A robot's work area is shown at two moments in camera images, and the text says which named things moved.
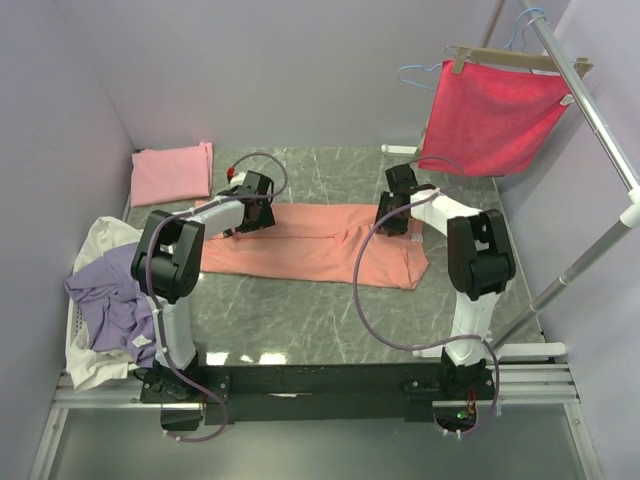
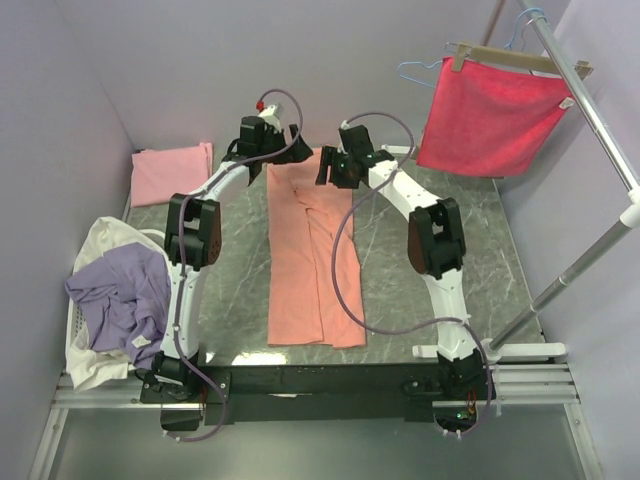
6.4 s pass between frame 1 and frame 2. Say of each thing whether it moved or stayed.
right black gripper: moved
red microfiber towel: stayed
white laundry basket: stayed
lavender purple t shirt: stayed
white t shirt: stayed
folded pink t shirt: stayed
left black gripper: moved
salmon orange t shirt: moved
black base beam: stayed
